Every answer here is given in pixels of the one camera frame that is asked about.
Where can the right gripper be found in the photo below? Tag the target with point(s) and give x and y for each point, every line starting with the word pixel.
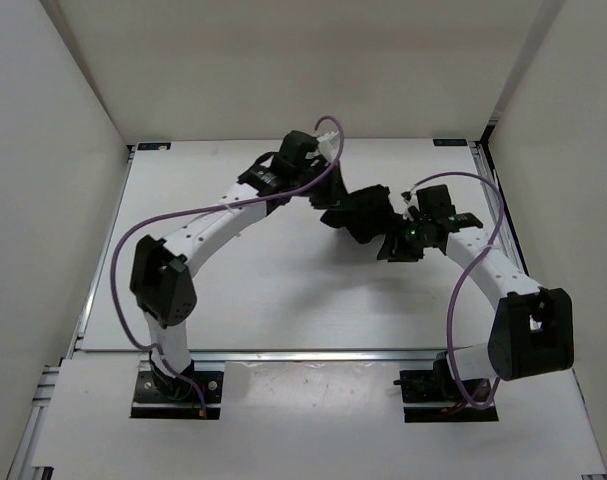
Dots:
pixel 394 249

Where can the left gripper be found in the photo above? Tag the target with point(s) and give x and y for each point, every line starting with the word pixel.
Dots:
pixel 334 191

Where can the black skirt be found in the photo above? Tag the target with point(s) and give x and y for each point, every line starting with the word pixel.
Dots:
pixel 364 213

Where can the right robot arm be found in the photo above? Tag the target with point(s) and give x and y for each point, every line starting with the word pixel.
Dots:
pixel 532 329

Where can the right blue corner label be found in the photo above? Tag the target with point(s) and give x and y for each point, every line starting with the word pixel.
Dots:
pixel 449 142

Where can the blue corner label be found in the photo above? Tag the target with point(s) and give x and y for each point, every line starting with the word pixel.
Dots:
pixel 449 142
pixel 154 146

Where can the left blue corner label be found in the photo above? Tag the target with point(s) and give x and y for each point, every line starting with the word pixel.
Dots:
pixel 154 146

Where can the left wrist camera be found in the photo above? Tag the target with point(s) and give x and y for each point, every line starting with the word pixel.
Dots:
pixel 302 153

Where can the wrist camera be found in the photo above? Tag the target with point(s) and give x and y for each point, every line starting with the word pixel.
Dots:
pixel 431 202
pixel 302 153

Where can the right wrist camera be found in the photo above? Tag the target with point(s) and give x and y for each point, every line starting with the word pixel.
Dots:
pixel 431 202

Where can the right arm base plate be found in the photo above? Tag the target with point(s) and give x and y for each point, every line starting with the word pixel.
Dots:
pixel 429 397

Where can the front aluminium rail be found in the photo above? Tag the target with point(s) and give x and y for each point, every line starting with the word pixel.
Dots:
pixel 326 355

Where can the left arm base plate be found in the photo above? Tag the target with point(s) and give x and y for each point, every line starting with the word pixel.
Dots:
pixel 150 402

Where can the left aluminium frame rail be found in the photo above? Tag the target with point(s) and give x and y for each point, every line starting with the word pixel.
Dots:
pixel 22 467

